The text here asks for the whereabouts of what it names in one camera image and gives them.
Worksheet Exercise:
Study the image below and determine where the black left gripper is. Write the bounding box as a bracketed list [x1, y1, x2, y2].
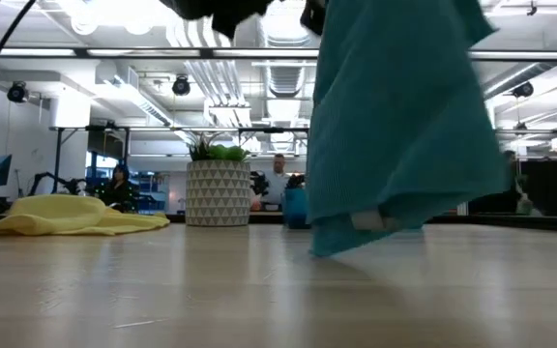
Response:
[300, 0, 329, 38]

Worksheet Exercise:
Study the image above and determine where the teal microfiber towel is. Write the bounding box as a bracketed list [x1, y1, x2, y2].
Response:
[306, 0, 510, 258]

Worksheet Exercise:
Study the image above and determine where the yellow microfiber towel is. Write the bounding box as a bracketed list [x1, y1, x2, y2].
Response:
[0, 193, 171, 238]

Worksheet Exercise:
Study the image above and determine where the blue plastic bin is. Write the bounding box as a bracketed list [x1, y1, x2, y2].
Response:
[281, 187, 311, 230]

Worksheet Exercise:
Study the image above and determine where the succulent in triangle-patterned pot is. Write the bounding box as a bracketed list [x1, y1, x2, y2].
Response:
[185, 132, 252, 227]

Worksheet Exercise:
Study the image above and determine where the black partition curtain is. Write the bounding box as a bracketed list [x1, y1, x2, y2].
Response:
[519, 159, 557, 217]

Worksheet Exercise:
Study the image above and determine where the blue screen monitor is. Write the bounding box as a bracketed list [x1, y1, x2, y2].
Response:
[0, 154, 13, 188]

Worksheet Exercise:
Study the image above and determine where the silver ventilation duct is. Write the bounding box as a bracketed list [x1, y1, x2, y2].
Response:
[263, 14, 308, 101]

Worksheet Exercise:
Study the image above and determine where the black overhead frame beam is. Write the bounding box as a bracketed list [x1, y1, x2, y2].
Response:
[0, 46, 557, 62]

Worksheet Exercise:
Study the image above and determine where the black metal table frame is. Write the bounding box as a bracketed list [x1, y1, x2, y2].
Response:
[0, 210, 557, 234]

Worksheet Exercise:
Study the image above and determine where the black background rig frame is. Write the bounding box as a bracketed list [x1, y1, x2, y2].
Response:
[48, 124, 311, 194]

